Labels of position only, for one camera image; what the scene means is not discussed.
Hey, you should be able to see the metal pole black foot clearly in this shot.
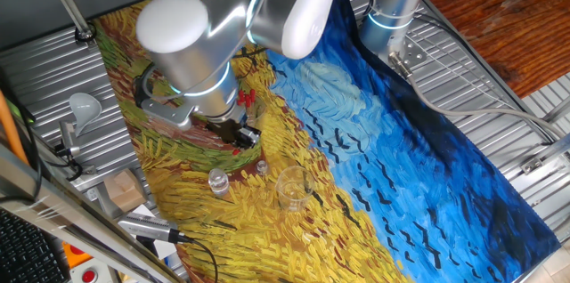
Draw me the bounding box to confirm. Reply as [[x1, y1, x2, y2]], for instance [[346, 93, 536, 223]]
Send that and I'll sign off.
[[37, 0, 97, 44]]

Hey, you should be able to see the grey box red button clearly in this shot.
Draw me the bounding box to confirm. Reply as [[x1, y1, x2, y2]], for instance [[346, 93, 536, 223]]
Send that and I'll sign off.
[[69, 258, 113, 283]]

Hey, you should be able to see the black keyboard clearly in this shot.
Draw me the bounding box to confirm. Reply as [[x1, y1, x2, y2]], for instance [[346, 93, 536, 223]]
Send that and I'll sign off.
[[0, 209, 71, 283]]

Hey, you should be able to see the silver depth camera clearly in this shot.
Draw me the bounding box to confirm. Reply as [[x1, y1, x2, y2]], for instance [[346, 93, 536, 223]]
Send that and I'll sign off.
[[117, 212, 182, 245]]

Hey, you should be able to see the clear glass beaker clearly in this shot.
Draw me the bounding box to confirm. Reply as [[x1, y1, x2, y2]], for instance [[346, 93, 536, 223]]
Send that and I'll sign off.
[[274, 165, 317, 213], [235, 88, 269, 129]]

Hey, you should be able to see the brown cardboard box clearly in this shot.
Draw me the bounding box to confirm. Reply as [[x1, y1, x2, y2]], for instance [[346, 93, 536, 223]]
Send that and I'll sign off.
[[103, 167, 149, 214]]

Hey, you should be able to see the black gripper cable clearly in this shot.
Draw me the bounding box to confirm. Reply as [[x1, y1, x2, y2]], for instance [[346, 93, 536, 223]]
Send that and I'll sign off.
[[230, 45, 269, 80]]

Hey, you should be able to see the white plastic ladle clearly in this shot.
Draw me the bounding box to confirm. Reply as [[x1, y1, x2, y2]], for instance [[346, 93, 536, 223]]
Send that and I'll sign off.
[[68, 92, 103, 138]]

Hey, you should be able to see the clear glass bottle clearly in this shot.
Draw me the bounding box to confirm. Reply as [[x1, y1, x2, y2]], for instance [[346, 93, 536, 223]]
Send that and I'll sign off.
[[208, 167, 231, 198]]

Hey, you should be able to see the orange box red button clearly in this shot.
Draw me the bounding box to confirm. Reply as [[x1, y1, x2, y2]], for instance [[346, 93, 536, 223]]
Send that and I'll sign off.
[[61, 240, 94, 271]]

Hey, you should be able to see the metal corner bracket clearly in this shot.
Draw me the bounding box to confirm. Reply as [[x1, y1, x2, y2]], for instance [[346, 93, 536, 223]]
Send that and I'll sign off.
[[519, 133, 570, 176]]

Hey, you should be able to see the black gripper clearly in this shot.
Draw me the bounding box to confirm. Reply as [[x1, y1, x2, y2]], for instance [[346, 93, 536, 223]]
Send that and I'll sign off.
[[207, 117, 263, 154]]

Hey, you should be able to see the grey base conduit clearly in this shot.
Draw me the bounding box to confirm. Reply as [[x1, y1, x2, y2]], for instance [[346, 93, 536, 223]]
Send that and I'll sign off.
[[389, 51, 567, 141]]

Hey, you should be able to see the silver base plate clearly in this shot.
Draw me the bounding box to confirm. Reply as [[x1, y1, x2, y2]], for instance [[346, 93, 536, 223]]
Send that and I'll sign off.
[[386, 35, 429, 72]]

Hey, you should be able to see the black table clamp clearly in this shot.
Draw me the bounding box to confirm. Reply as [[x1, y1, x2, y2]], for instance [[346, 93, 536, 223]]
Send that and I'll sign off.
[[52, 140, 86, 182]]

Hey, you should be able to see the Van Gogh painting tablecloth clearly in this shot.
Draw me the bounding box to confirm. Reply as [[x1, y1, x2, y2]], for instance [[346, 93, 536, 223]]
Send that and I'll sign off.
[[93, 0, 562, 283]]

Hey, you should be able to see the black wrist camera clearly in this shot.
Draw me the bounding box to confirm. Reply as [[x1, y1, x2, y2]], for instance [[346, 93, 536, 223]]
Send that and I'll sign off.
[[133, 73, 158, 109]]

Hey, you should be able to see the black depth camera cable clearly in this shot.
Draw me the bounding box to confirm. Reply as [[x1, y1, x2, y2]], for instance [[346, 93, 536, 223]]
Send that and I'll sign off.
[[176, 232, 220, 283]]

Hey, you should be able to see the orange pole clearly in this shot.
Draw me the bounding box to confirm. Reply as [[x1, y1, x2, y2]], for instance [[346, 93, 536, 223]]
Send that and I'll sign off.
[[0, 89, 30, 166]]

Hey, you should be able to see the aluminium frame bar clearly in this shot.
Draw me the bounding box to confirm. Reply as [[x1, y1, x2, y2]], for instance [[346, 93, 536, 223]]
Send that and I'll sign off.
[[0, 142, 186, 283]]

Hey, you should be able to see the silver clamp mounted camera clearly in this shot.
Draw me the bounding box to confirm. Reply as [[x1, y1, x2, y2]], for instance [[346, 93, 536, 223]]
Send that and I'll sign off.
[[59, 120, 77, 153]]

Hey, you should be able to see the silver camera bracket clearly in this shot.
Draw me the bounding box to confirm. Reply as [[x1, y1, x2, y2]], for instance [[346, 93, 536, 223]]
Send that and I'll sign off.
[[141, 98, 196, 132]]

